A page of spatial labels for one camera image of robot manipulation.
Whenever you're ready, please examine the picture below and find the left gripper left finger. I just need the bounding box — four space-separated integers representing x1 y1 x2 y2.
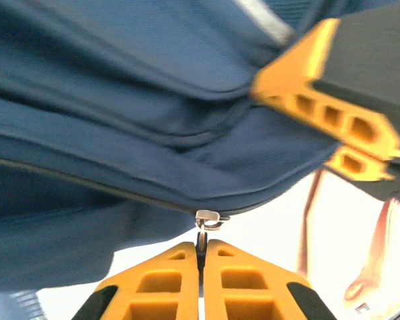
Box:
71 241 201 320

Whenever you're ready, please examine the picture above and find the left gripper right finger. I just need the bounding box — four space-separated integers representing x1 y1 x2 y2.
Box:
203 238 337 320

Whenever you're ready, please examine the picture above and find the silver zipper pull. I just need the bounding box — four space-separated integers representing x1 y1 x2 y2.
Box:
195 209 231 259

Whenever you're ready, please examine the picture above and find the pink striped pencil case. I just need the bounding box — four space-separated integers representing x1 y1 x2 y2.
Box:
296 171 400 314

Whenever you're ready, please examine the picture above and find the navy blue backpack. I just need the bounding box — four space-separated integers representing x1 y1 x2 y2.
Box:
0 0 400 294

